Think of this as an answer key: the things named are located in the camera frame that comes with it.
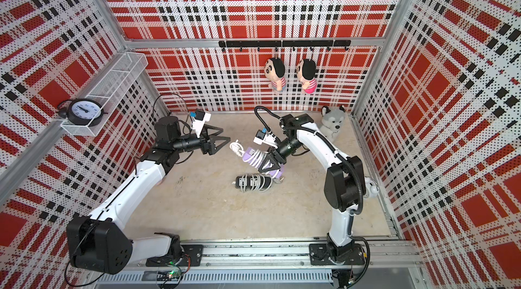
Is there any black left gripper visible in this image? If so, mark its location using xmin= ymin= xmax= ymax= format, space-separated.
xmin=172 ymin=125 xmax=230 ymax=156

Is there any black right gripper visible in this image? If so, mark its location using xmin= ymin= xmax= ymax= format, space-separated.
xmin=258 ymin=137 xmax=304 ymax=173

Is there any purple power strip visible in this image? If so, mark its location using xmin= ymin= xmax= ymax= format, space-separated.
xmin=242 ymin=147 xmax=282 ymax=179

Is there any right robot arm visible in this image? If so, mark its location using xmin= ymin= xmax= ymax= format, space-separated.
xmin=254 ymin=106 xmax=379 ymax=265

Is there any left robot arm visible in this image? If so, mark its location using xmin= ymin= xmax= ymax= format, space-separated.
xmin=66 ymin=111 xmax=231 ymax=275

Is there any grey white husky plush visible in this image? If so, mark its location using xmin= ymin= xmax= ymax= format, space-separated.
xmin=319 ymin=105 xmax=346 ymax=143

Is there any blue shorts hanging doll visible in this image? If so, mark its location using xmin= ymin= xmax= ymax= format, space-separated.
xmin=263 ymin=58 xmax=286 ymax=92

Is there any pink skirt hanging doll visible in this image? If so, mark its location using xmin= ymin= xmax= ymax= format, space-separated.
xmin=297 ymin=59 xmax=317 ymax=95

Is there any black alarm clock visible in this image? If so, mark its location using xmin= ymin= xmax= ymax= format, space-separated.
xmin=57 ymin=99 xmax=107 ymax=127

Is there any green circuit board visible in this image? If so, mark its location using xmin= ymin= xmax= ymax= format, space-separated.
xmin=141 ymin=270 xmax=184 ymax=284

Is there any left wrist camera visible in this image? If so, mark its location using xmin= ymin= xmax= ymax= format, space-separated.
xmin=189 ymin=110 xmax=211 ymax=138

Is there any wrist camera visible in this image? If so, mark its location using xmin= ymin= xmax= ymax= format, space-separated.
xmin=189 ymin=110 xmax=211 ymax=138
xmin=254 ymin=129 xmax=280 ymax=148

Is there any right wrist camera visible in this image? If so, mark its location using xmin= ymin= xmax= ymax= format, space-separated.
xmin=254 ymin=129 xmax=280 ymax=148

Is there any black power strip with cord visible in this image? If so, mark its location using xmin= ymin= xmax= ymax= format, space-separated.
xmin=232 ymin=174 xmax=284 ymax=193

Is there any white wire shelf basket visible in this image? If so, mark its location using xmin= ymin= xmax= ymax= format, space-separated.
xmin=61 ymin=52 xmax=147 ymax=137

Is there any black hook rail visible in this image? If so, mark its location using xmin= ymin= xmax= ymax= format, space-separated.
xmin=218 ymin=40 xmax=352 ymax=49

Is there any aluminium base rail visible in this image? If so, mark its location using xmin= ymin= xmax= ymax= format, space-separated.
xmin=95 ymin=237 xmax=429 ymax=288

